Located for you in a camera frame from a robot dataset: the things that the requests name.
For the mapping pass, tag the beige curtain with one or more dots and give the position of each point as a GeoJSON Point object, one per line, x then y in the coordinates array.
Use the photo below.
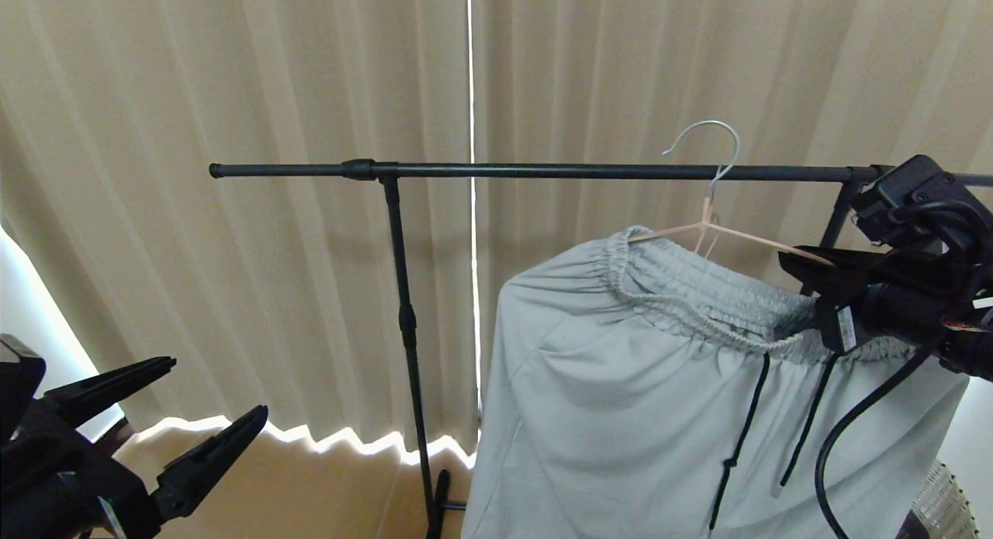
{"type": "Point", "coordinates": [233, 74]}

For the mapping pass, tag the white laundry basket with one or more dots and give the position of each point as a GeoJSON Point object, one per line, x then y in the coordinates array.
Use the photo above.
{"type": "Point", "coordinates": [942, 508]}

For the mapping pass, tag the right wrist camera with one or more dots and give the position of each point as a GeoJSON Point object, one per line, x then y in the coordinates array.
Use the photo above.
{"type": "Point", "coordinates": [908, 194]}

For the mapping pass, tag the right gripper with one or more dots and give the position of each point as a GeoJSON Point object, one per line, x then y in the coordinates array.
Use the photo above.
{"type": "Point", "coordinates": [892, 318]}

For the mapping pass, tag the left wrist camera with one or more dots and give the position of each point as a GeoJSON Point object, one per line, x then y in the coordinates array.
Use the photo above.
{"type": "Point", "coordinates": [15, 376]}

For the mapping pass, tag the black clothes rack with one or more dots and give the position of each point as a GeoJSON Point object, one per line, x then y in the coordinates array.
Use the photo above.
{"type": "Point", "coordinates": [543, 171]}

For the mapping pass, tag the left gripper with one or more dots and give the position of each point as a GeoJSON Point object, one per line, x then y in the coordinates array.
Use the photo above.
{"type": "Point", "coordinates": [54, 485]}

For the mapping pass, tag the pink clothes hanger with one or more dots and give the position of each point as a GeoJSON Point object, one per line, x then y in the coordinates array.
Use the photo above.
{"type": "Point", "coordinates": [712, 244]}
{"type": "Point", "coordinates": [756, 239]}

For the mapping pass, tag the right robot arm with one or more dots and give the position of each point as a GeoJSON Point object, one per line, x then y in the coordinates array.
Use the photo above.
{"type": "Point", "coordinates": [970, 345]}

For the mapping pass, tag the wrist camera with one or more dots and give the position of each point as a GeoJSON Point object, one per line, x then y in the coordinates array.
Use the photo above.
{"type": "Point", "coordinates": [908, 194]}
{"type": "Point", "coordinates": [15, 376]}

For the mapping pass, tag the pale grey shorts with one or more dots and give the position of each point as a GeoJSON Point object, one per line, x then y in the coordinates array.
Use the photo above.
{"type": "Point", "coordinates": [621, 415]}

